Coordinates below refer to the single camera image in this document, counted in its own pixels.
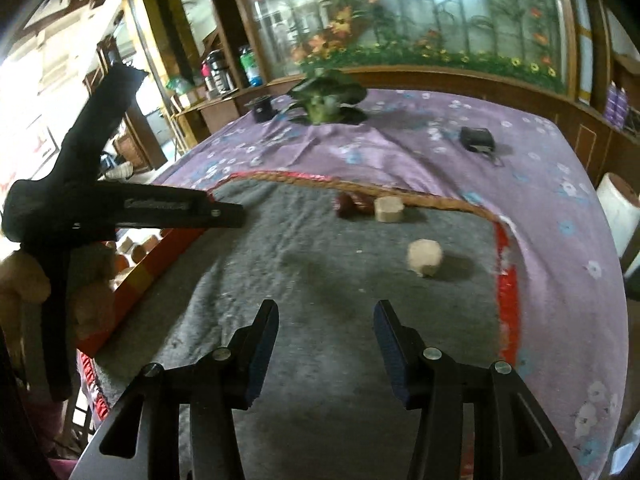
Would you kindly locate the green leafy vegetable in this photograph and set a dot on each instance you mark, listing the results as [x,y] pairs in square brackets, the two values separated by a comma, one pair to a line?
[325,92]

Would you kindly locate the purple bottle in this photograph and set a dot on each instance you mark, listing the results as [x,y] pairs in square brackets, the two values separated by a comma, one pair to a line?
[611,102]
[623,106]

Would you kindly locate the green plastic bottle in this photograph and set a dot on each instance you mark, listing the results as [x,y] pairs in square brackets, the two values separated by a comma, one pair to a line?
[249,66]

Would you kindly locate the person's left hand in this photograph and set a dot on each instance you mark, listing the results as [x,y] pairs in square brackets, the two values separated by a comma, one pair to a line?
[92,290]

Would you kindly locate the red date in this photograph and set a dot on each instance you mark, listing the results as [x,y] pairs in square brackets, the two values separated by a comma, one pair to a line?
[344,206]
[363,201]

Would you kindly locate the wooden shelf unit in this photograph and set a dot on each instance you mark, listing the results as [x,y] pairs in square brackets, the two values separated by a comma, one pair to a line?
[190,110]

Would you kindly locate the dark thermos flask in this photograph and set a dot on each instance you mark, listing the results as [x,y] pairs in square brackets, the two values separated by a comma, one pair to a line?
[215,71]

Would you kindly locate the floral painted glass panel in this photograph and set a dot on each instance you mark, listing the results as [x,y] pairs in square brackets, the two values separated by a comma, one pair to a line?
[425,10]

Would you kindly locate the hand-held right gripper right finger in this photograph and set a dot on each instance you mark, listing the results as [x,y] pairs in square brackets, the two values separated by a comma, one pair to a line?
[392,350]

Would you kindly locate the grey mat with braided edge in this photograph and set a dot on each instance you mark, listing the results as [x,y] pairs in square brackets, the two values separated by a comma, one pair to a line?
[310,260]

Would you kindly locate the red cardboard box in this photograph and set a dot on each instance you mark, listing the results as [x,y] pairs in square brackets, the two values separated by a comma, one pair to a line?
[150,266]

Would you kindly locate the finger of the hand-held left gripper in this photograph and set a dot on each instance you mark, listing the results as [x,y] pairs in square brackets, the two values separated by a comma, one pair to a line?
[222,215]

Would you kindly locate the small black cylinder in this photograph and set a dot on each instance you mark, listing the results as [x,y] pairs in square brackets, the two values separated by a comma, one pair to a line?
[261,108]

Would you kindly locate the white paper roll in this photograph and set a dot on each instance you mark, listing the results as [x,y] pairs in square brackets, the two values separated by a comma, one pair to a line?
[620,210]

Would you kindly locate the purple floral blanket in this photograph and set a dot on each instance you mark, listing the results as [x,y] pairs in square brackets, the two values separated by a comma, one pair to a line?
[400,155]

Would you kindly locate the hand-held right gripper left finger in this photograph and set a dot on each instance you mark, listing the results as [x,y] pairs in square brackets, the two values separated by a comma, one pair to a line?
[262,345]

